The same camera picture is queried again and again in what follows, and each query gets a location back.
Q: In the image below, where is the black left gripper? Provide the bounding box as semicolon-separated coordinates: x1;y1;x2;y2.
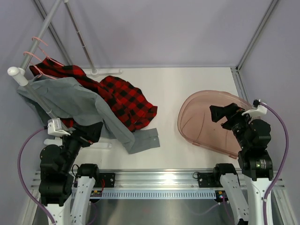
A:
57;121;103;173

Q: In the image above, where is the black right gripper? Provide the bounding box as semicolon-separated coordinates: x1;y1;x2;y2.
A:
210;102;256;150

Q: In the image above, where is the grey shirt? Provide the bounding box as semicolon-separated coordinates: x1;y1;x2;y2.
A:
29;77;160;154

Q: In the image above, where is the red black plaid shirt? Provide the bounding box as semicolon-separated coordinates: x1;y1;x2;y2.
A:
29;58;158;132

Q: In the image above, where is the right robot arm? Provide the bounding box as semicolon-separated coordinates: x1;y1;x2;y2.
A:
210;103;274;225

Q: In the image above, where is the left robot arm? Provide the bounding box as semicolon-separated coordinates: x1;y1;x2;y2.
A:
39;122;103;225

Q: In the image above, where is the pink transparent plastic basket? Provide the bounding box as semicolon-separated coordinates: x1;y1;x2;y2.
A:
177;90;251;159

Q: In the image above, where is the grey clothes rack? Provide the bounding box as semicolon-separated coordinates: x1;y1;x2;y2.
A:
7;0;122;150

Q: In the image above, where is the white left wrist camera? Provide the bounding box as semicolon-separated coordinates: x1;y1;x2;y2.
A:
47;118;71;137

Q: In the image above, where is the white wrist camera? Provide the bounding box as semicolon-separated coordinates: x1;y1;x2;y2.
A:
241;99;268;118
47;118;71;137

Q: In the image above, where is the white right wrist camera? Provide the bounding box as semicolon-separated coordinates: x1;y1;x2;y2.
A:
241;99;268;118

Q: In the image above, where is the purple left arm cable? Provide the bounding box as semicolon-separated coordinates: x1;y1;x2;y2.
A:
17;127;57;225

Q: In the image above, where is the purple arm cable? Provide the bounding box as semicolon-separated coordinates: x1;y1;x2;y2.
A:
17;127;57;225
262;103;290;225

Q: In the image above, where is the white slotted cable duct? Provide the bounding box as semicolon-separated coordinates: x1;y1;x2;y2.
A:
89;190;216;199

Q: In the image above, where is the aluminium mounting rail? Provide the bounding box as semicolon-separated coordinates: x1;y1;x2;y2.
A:
30;170;285;190

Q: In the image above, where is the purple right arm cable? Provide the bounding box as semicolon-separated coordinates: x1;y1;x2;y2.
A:
262;103;290;225

